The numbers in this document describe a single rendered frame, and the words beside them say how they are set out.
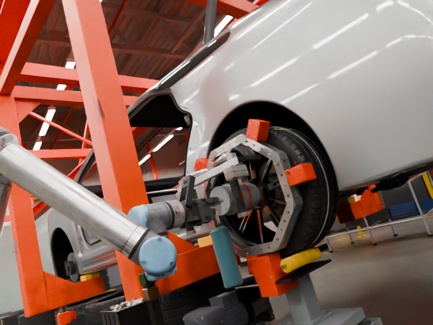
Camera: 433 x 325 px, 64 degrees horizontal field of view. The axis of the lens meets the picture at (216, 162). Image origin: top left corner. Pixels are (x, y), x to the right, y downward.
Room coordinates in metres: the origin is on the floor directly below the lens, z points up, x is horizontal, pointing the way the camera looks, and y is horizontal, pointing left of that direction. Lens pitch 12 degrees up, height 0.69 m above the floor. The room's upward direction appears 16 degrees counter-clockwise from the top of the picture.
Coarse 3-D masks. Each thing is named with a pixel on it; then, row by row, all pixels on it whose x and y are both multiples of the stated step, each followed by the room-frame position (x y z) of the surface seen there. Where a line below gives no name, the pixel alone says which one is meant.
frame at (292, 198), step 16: (224, 144) 1.61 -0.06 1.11; (240, 144) 1.56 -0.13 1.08; (256, 144) 1.48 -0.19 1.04; (208, 160) 1.70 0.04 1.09; (272, 160) 1.44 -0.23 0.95; (288, 160) 1.45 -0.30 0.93; (208, 192) 1.78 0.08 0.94; (288, 192) 1.42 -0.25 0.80; (288, 208) 1.44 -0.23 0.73; (288, 224) 1.46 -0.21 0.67; (240, 240) 1.73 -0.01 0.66; (288, 240) 1.54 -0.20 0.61; (240, 256) 1.68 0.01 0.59
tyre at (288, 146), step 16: (272, 128) 1.53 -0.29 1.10; (288, 128) 1.63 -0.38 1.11; (272, 144) 1.52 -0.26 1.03; (288, 144) 1.47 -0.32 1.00; (304, 144) 1.51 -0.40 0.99; (304, 160) 1.44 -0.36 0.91; (320, 160) 1.52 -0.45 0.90; (320, 176) 1.48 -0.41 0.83; (304, 192) 1.47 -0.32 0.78; (320, 192) 1.48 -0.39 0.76; (336, 192) 1.58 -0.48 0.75; (304, 208) 1.48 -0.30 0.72; (320, 208) 1.50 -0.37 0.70; (336, 208) 1.60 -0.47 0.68; (224, 224) 1.83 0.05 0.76; (304, 224) 1.50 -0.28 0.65; (320, 224) 1.54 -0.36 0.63; (304, 240) 1.53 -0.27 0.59; (320, 240) 1.68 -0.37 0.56; (288, 256) 1.60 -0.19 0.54
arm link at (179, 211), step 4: (172, 200) 1.11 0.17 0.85; (176, 200) 1.10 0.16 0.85; (172, 204) 1.07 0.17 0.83; (176, 204) 1.08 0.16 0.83; (180, 204) 1.09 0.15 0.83; (176, 208) 1.07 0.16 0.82; (180, 208) 1.08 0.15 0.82; (176, 212) 1.07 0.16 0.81; (180, 212) 1.07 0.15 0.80; (184, 212) 1.09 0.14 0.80; (176, 216) 1.06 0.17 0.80; (180, 216) 1.08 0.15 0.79; (184, 216) 1.09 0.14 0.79; (176, 220) 1.07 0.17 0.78; (180, 220) 1.08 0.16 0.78; (184, 220) 1.09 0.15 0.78; (176, 224) 1.08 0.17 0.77; (180, 224) 1.10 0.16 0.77; (172, 228) 1.09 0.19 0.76
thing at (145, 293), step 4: (148, 288) 1.12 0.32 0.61; (152, 288) 1.13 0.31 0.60; (156, 288) 1.14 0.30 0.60; (144, 292) 1.13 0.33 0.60; (148, 292) 1.12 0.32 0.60; (152, 292) 1.13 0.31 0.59; (156, 292) 1.14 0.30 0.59; (144, 296) 1.14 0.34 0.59; (148, 296) 1.12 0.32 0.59; (152, 296) 1.13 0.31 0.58; (156, 296) 1.13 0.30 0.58; (144, 300) 1.14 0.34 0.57; (148, 300) 1.13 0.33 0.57
